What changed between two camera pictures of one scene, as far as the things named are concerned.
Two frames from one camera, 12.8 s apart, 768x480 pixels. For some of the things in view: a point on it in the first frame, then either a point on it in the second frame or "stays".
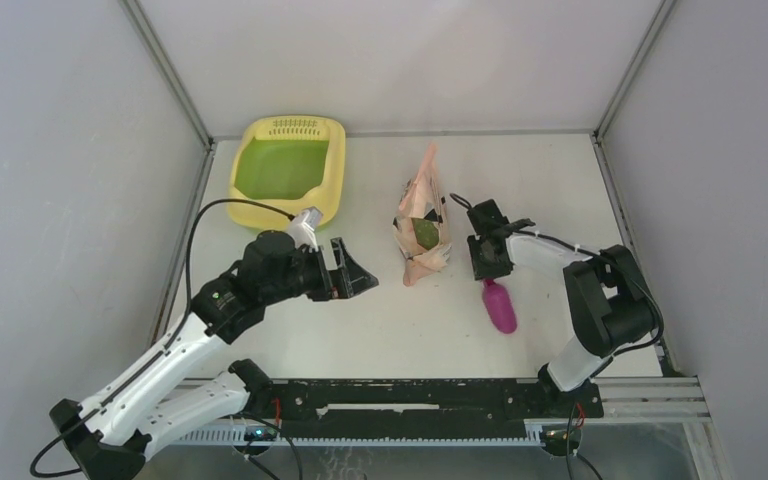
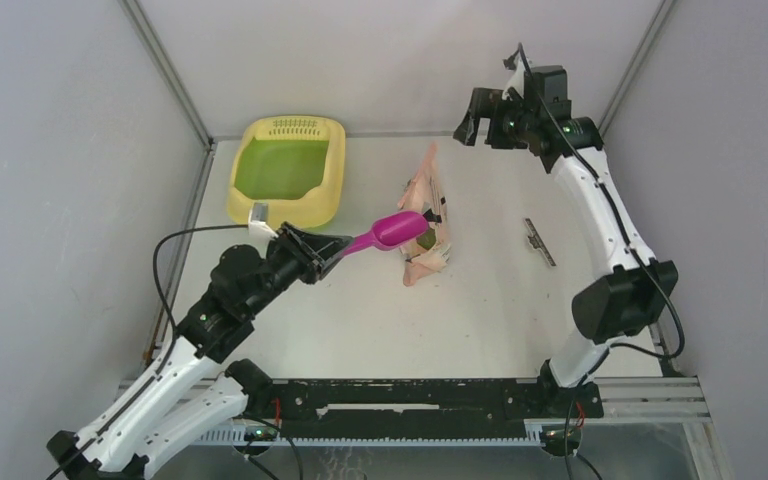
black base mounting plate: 429,405 stays
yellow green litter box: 289,162 stays
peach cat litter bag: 421,223 stays
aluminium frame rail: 657,400 stays
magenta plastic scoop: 500,306 → 390,230
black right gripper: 480,270 → 486,103
